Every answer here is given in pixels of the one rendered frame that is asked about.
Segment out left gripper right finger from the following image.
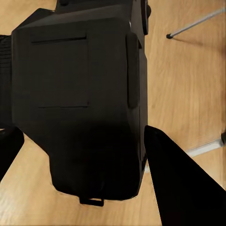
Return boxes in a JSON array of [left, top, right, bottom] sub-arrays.
[[144, 125, 226, 226]]

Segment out camera tripod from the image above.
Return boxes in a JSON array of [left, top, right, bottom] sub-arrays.
[[144, 6, 226, 173]]

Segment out digital camera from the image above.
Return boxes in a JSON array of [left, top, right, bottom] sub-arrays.
[[0, 0, 151, 207]]

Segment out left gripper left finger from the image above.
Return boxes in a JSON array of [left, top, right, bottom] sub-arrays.
[[0, 126, 24, 182]]

